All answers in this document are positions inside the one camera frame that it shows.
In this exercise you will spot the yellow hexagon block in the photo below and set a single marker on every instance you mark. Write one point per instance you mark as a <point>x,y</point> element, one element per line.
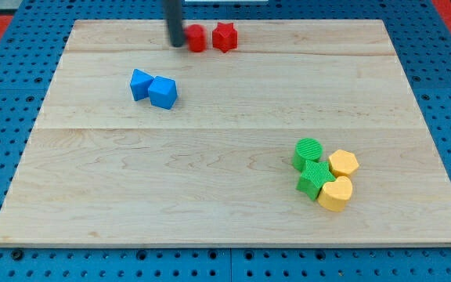
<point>343,163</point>

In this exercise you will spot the yellow heart block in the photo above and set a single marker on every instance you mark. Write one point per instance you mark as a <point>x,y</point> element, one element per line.
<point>335,195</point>

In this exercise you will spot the green star block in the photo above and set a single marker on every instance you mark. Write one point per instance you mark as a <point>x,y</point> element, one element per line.
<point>313,177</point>

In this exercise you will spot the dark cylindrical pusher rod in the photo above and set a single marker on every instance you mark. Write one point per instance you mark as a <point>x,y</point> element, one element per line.
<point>173,16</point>

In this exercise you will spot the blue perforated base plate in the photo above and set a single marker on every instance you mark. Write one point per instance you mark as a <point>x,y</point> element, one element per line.
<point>30,50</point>

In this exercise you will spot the light wooden board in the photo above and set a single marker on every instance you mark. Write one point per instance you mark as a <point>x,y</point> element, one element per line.
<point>101,170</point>

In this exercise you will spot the red cylinder block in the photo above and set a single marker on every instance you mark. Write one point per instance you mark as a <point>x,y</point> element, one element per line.
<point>196,37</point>

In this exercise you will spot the green cylinder block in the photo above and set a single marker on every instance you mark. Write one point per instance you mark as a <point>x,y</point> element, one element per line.
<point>306,149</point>

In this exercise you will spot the red star block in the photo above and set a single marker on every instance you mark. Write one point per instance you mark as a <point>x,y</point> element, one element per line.
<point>225,37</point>

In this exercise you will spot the blue triangular prism block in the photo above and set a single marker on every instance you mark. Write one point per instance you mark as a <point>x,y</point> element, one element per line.
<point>139,84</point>

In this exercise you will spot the blue cube block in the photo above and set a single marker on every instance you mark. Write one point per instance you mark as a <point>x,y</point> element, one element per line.
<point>163,92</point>

